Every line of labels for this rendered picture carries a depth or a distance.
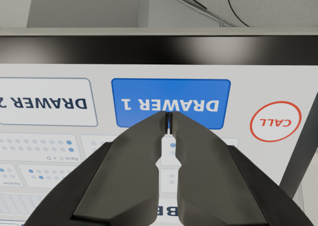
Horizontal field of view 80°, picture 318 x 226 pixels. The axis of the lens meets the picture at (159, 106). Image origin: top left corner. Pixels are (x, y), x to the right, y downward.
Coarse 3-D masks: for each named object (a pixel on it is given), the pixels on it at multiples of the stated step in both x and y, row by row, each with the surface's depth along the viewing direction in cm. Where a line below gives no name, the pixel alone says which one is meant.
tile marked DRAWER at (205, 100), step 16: (112, 80) 15; (128, 80) 15; (144, 80) 15; (160, 80) 15; (176, 80) 15; (192, 80) 15; (208, 80) 15; (224, 80) 15; (112, 96) 16; (128, 96) 16; (144, 96) 16; (160, 96) 16; (176, 96) 15; (192, 96) 15; (208, 96) 15; (224, 96) 15; (128, 112) 16; (144, 112) 16; (192, 112) 16; (208, 112) 16; (224, 112) 16; (208, 128) 17
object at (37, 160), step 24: (0, 144) 19; (24, 144) 19; (48, 144) 18; (72, 144) 18; (96, 144) 18; (168, 144) 18; (240, 144) 17; (0, 168) 20; (24, 168) 20; (48, 168) 20; (72, 168) 20; (168, 168) 19; (168, 192) 21
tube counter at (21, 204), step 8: (0, 192) 22; (8, 192) 22; (0, 200) 23; (8, 200) 23; (16, 200) 23; (24, 200) 23; (32, 200) 23; (40, 200) 23; (0, 208) 24; (8, 208) 24; (16, 208) 24; (24, 208) 24; (32, 208) 23
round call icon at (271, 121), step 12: (252, 108) 16; (264, 108) 16; (276, 108) 15; (288, 108) 15; (300, 108) 15; (252, 120) 16; (264, 120) 16; (276, 120) 16; (288, 120) 16; (300, 120) 16; (252, 132) 17; (264, 132) 17; (276, 132) 17; (288, 132) 16
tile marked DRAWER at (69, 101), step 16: (0, 80) 16; (16, 80) 16; (32, 80) 15; (48, 80) 15; (64, 80) 15; (80, 80) 15; (0, 96) 16; (16, 96) 16; (32, 96) 16; (48, 96) 16; (64, 96) 16; (80, 96) 16; (0, 112) 17; (16, 112) 17; (32, 112) 17; (48, 112) 17; (64, 112) 17; (80, 112) 17; (96, 112) 17
